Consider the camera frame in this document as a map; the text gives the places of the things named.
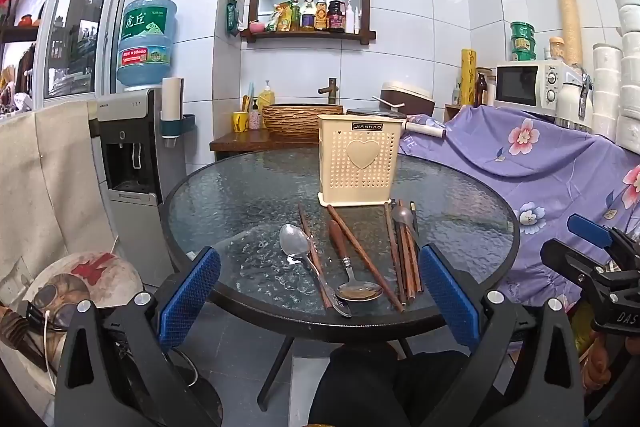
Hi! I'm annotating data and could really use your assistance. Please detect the grey spoon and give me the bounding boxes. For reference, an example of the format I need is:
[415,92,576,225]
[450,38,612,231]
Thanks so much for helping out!
[391,205,416,240]

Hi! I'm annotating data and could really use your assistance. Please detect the stack of green noodle cups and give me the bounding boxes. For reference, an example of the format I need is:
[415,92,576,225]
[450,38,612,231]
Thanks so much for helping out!
[510,21,537,62]

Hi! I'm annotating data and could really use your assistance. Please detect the round glass table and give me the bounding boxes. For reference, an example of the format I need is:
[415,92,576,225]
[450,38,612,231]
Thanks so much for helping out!
[161,147,521,418]

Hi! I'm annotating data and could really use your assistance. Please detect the teal cup holder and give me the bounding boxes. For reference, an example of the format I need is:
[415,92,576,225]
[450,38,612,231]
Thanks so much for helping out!
[160,113,197,138]

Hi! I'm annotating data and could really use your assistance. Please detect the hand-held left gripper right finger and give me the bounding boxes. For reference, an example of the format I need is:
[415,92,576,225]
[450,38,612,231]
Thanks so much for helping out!
[419,243,587,427]

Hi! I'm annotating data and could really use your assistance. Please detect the brown glass bottle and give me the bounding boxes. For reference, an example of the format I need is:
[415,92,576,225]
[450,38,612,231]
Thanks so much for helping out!
[474,68,490,108]

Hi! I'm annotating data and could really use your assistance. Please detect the white kettle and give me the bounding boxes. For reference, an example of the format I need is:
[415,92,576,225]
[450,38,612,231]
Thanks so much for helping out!
[555,64,596,130]

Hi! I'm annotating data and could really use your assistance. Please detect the beige cloth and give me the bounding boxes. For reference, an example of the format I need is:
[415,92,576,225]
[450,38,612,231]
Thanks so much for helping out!
[0,99,121,303]

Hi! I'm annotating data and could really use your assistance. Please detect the green hanging packet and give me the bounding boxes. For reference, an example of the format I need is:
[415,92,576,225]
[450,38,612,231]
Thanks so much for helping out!
[225,0,242,36]

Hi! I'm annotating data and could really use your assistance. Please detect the brown and white rice cooker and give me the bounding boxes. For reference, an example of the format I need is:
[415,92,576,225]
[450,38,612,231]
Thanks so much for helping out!
[378,81,435,116]

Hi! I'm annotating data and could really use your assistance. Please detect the yellow seasoning packets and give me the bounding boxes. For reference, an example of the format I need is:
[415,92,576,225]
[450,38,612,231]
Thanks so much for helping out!
[267,2,293,32]

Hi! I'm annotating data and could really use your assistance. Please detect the tall stack of paper cups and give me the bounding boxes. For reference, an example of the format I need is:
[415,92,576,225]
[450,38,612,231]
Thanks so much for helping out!
[552,0,585,66]

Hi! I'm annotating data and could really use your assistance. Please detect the person's leg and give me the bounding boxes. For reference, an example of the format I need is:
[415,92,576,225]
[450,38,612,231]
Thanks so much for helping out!
[307,342,501,427]

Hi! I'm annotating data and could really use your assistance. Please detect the white cable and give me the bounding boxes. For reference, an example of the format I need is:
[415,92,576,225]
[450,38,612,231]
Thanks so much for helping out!
[42,309,58,393]

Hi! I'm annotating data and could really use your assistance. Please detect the beige perforated utensil holder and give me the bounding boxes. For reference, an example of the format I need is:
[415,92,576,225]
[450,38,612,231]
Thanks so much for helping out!
[317,114,405,208]

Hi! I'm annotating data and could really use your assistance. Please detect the round chair base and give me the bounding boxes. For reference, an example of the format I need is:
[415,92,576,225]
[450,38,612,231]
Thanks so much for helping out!
[170,352,223,427]

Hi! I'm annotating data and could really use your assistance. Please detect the round printed cushion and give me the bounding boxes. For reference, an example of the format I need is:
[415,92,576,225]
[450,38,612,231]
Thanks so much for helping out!
[22,251,146,338]

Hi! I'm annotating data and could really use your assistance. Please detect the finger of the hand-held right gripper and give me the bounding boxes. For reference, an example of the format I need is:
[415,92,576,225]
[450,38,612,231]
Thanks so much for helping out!
[540,237,626,303]
[567,213,640,260]

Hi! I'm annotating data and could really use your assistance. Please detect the blue water jug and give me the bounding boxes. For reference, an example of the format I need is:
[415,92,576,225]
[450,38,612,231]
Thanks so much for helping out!
[116,0,178,88]

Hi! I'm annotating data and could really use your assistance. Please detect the shiny metal spoon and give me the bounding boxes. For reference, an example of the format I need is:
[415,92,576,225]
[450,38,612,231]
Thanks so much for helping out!
[278,223,352,319]

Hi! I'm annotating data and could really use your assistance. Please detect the person's right hand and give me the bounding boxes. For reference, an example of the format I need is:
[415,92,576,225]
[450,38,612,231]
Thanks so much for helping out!
[582,329,616,390]

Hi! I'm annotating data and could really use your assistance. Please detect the bronze faucet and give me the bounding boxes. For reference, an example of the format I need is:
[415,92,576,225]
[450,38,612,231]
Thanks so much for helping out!
[318,78,342,106]

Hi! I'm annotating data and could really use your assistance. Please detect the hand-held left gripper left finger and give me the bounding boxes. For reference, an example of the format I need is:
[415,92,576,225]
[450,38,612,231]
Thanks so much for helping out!
[54,246,223,427]

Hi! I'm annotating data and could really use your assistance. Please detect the white microwave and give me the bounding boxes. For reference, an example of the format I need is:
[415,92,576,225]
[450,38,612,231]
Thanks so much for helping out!
[495,61,576,118]

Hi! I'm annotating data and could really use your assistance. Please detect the wooden-handled metal spoon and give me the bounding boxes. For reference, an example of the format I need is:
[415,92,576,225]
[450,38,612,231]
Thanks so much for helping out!
[327,219,385,304]

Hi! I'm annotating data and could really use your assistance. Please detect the woven pattern basin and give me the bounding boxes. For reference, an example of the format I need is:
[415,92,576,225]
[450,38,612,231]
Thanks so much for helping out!
[261,103,345,138]

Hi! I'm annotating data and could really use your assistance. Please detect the grey water dispenser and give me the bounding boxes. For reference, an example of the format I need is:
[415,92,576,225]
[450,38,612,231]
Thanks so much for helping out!
[96,88,188,273]

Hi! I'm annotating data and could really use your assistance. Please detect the sliding glass window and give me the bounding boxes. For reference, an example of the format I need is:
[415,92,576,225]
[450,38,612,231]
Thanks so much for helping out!
[0,0,136,108]

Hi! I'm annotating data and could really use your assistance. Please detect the yellow roll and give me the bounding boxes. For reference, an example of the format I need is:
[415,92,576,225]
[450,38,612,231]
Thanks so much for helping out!
[460,48,478,108]

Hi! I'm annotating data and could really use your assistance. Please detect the yellow bag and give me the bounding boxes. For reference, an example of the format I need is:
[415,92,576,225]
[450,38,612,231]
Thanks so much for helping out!
[567,302,596,358]

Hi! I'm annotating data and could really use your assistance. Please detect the purple floral cloth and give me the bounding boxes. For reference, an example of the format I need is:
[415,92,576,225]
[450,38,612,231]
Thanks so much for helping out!
[400,104,640,323]

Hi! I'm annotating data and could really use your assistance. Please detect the row of condiment bottles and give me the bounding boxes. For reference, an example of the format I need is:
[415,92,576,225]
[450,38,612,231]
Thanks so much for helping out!
[290,0,362,35]

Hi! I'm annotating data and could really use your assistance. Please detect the white paper cup tube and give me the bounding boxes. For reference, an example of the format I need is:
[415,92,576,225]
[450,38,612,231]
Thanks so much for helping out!
[161,77,182,138]

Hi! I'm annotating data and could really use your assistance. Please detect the dark wooden counter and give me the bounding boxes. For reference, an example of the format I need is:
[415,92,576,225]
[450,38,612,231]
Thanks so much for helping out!
[210,129,321,152]

